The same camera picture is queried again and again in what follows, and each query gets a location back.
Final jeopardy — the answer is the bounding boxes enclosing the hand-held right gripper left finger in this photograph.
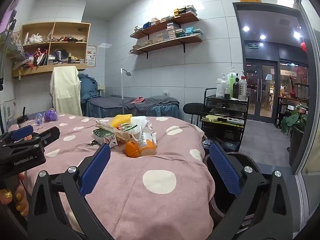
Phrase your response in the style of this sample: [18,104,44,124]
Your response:
[27,143,118,240]

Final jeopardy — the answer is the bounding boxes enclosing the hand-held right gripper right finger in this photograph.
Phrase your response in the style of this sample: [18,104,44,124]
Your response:
[209,142,294,240]

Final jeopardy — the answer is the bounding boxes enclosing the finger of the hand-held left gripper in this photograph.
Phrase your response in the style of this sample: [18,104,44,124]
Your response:
[24,126,61,153]
[1,124,34,143]

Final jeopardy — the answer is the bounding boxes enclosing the brown trash bin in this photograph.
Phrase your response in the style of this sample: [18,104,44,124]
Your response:
[203,150,263,222]

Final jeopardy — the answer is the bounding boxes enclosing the green and white carton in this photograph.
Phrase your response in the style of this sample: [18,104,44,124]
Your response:
[92,127,118,148]

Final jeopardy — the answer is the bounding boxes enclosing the orange foam fruit net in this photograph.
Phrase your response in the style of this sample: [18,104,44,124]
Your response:
[124,141,140,158]

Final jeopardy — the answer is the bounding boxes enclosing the clear green-printed plastic bag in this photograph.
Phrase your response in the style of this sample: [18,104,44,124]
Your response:
[96,118,138,144]

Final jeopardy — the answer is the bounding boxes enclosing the orange fruit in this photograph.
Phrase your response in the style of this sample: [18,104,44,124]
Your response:
[137,132,158,155]

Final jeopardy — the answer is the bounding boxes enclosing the white tissue large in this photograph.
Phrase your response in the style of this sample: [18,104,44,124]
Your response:
[131,116,157,140]

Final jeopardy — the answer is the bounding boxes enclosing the person's left hand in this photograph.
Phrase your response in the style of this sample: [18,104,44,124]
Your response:
[0,173,30,217]

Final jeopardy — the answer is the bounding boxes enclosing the cup with straw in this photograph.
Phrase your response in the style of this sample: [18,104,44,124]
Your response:
[17,107,28,130]

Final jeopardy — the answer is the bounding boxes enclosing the purple bag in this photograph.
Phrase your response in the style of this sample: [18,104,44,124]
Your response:
[44,108,58,122]

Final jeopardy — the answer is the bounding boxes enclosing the pink polka-dot blanket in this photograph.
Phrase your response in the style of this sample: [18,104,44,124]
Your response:
[9,113,216,240]

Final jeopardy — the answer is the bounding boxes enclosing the cream towel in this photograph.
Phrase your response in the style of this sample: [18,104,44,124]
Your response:
[49,66,83,117]

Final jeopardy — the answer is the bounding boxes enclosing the blue quilt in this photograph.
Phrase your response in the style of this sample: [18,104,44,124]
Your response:
[78,73,100,104]

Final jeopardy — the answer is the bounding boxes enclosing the black trolley cart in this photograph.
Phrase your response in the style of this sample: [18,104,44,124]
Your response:
[200,87,250,153]

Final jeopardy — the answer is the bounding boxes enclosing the black round stool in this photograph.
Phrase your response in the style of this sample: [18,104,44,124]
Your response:
[183,102,206,124]

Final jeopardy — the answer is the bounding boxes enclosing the dark brown bottle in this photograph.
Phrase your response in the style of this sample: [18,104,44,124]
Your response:
[232,79,240,99]

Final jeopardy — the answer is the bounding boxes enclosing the white floor lamp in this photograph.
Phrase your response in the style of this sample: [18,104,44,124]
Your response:
[121,67,132,115]

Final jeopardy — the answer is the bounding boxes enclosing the grey massage bed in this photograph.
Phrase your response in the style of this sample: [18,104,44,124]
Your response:
[84,95,180,118]

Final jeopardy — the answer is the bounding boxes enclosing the potted green plant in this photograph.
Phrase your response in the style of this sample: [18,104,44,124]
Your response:
[280,104,309,167]

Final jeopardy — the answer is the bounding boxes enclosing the glass double door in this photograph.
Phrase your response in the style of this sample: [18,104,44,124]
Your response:
[246,59,278,124]

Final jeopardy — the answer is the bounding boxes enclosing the green bottle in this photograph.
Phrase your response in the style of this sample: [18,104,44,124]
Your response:
[229,73,237,98]

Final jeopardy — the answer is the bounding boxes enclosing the dark display table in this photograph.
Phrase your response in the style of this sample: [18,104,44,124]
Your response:
[277,96,309,128]

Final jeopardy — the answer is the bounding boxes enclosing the large white pump bottle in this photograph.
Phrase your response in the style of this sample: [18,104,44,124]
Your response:
[226,66,237,98]

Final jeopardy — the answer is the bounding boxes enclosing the red vase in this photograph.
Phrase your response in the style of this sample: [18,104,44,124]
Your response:
[290,76,297,98]

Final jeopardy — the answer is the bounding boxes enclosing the row of stacked boxes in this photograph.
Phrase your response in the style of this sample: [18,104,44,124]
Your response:
[134,4,198,32]

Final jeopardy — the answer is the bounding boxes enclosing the wooden wall cabinet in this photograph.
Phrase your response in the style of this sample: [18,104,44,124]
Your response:
[12,21,91,78]

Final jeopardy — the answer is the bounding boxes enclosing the wall poster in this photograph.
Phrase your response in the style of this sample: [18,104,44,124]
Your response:
[86,45,97,67]

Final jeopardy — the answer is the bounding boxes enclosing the wall shelves with boxes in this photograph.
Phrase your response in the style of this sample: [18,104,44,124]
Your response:
[130,23,203,53]

